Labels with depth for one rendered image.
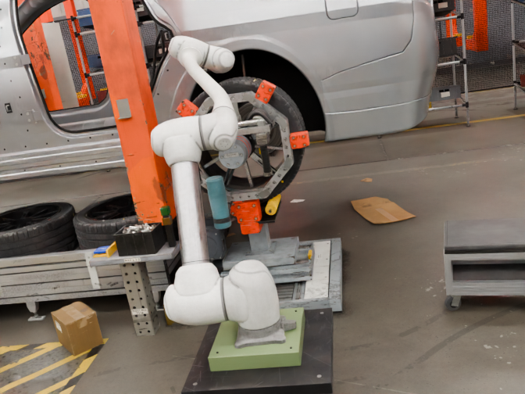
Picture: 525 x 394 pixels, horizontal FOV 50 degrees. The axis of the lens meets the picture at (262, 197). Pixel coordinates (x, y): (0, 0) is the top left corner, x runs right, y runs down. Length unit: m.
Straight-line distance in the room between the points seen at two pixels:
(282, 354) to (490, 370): 0.89
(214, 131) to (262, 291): 0.60
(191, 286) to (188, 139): 0.53
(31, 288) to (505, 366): 2.49
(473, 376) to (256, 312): 0.92
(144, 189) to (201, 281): 1.05
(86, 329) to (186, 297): 1.13
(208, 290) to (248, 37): 1.65
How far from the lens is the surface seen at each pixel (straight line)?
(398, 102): 3.22
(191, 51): 2.52
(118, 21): 2.85
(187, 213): 2.05
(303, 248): 3.29
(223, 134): 2.06
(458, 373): 2.46
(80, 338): 3.06
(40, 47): 6.14
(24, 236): 3.62
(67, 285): 3.42
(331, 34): 3.18
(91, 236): 3.39
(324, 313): 2.29
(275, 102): 2.87
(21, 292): 3.58
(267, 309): 2.00
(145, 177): 2.92
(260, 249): 3.17
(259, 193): 2.90
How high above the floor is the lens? 1.39
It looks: 16 degrees down
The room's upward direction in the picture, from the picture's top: 9 degrees counter-clockwise
